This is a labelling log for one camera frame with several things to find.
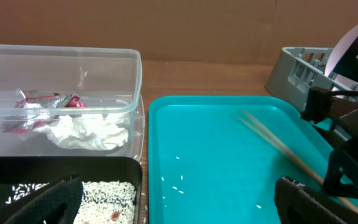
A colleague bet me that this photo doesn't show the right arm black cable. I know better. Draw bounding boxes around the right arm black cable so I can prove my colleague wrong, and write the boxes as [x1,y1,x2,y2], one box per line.
[331,89,358,102]

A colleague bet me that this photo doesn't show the red snack wrapper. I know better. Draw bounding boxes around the red snack wrapper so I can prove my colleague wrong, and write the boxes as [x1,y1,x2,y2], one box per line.
[0,89,86,133]

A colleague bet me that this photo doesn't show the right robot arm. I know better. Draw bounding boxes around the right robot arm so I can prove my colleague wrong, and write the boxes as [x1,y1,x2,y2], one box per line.
[300,36,358,199]

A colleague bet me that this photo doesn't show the white round plate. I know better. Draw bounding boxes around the white round plate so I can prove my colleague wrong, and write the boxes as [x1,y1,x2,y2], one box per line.
[324,25,358,90]

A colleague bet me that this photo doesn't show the teal serving tray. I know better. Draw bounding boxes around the teal serving tray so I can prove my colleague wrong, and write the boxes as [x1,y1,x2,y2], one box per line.
[149,96,332,223]

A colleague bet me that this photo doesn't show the rice and food scraps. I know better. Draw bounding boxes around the rice and food scraps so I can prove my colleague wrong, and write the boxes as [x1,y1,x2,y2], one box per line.
[0,181,136,224]

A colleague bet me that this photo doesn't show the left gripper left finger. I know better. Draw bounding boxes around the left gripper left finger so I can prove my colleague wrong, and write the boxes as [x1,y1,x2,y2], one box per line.
[2,175,83,224]

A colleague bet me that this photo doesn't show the black plastic tray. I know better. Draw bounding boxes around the black plastic tray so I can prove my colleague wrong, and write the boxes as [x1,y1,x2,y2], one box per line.
[0,156,142,223]

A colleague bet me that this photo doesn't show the clear plastic bin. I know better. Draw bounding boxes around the clear plastic bin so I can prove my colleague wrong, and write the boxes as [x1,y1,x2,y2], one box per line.
[0,44,145,159]

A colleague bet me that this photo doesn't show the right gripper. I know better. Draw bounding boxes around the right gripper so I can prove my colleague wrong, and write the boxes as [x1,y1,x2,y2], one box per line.
[300,86,358,199]

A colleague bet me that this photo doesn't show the wooden chopstick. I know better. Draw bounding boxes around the wooden chopstick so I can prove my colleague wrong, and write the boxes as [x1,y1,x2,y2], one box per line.
[237,113,326,187]
[241,109,358,217]

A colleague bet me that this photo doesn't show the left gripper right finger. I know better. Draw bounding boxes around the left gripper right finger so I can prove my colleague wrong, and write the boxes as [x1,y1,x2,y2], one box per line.
[274,176,358,224]

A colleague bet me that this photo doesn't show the white napkin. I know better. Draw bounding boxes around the white napkin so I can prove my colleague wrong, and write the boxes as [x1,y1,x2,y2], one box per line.
[34,114,129,151]

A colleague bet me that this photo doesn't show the grey dishwasher rack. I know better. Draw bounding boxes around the grey dishwasher rack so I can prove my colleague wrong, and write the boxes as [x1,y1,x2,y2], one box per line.
[265,47,358,111]

